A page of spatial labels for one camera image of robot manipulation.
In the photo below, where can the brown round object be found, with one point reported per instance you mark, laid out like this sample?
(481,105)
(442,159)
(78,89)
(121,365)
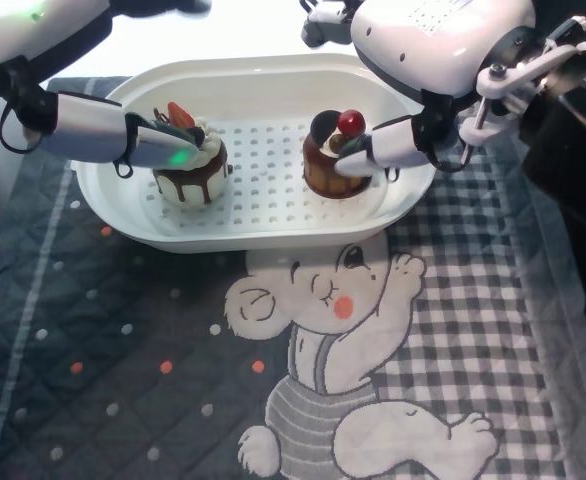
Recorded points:
(330,177)

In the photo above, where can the white perforated oval basket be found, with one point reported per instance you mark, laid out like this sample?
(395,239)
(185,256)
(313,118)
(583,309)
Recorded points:
(268,200)

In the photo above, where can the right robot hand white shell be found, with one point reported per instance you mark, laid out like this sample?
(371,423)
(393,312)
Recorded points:
(88,130)

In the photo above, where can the grey quilt with bear print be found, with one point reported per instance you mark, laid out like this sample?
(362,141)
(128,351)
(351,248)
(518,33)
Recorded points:
(173,350)

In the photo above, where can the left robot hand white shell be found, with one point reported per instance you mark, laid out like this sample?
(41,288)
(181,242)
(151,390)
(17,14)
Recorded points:
(423,40)

